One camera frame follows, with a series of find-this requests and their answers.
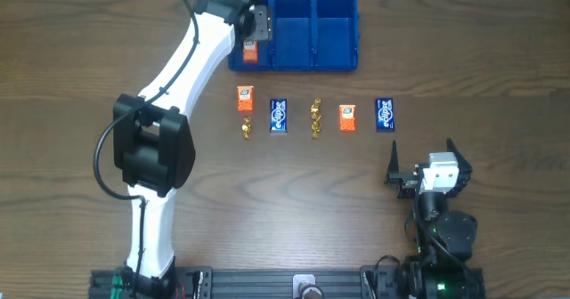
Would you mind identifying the blue tray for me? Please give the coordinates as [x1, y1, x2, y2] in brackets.
[227, 0, 360, 73]

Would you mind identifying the mounting rail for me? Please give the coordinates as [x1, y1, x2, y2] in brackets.
[88, 266, 486, 299]

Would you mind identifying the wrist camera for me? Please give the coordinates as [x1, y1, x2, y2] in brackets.
[253, 4, 274, 42]
[420, 151, 460, 192]

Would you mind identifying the black cable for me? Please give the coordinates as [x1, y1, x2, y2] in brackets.
[403, 196, 485, 287]
[92, 0, 200, 202]

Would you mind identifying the orange candy box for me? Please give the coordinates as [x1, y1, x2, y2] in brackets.
[242, 38, 259, 64]
[338, 104, 357, 133]
[236, 85, 255, 113]

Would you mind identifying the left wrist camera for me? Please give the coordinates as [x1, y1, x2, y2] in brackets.
[253, 4, 274, 42]

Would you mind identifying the blue candy pack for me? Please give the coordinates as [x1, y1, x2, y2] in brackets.
[269, 98, 289, 134]
[375, 97, 395, 133]

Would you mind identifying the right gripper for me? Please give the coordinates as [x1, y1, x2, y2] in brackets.
[385, 137, 474, 198]

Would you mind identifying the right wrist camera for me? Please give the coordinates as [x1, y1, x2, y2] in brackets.
[420, 151, 460, 192]

